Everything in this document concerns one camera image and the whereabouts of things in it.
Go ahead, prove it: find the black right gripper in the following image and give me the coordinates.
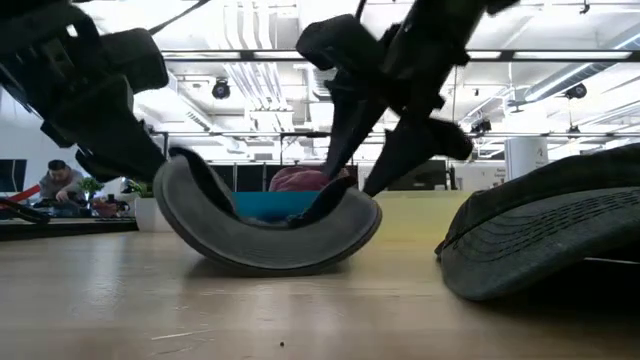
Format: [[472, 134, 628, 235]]
[[323, 0, 521, 198]]

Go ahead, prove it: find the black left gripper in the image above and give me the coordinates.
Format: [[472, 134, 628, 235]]
[[0, 0, 168, 184]]

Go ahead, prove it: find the dark maroon cap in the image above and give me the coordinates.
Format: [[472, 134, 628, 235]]
[[268, 165, 351, 194]]

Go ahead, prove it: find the black cap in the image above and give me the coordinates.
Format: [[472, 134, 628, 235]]
[[152, 145, 384, 278]]

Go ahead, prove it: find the small background plant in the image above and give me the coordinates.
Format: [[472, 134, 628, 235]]
[[77, 176, 106, 201]]

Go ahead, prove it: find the person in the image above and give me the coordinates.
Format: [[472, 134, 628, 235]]
[[37, 159, 87, 204]]

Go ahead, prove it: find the yellow plastic bin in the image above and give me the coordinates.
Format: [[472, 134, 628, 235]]
[[370, 190, 474, 246]]

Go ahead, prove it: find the green plant in white pot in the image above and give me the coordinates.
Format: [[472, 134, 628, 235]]
[[125, 180, 175, 233]]

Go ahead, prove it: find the black monitor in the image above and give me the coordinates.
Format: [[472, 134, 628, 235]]
[[0, 158, 29, 194]]

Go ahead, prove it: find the red band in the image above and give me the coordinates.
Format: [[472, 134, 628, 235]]
[[0, 183, 42, 206]]

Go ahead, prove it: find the black ceiling spotlight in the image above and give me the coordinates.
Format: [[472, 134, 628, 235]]
[[211, 78, 232, 101], [564, 82, 589, 101]]

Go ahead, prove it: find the blue plastic bin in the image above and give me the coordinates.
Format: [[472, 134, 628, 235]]
[[231, 190, 322, 225]]

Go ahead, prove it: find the white pillar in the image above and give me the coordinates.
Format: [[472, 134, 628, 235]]
[[503, 136, 550, 182]]

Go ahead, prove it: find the dark olive-grey cap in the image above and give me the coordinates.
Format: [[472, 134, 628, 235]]
[[433, 143, 640, 302]]

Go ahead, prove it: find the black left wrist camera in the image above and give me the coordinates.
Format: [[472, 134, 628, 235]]
[[98, 28, 170, 95]]

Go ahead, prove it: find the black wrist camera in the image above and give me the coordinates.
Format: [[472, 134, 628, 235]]
[[98, 28, 170, 95], [294, 13, 384, 72]]

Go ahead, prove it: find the black aluminium table frame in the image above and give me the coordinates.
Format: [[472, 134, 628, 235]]
[[0, 197, 140, 242]]

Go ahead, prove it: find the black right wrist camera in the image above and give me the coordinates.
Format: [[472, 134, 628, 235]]
[[294, 13, 384, 72]]

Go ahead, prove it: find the black cable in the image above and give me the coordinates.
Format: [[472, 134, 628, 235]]
[[146, 0, 212, 37]]

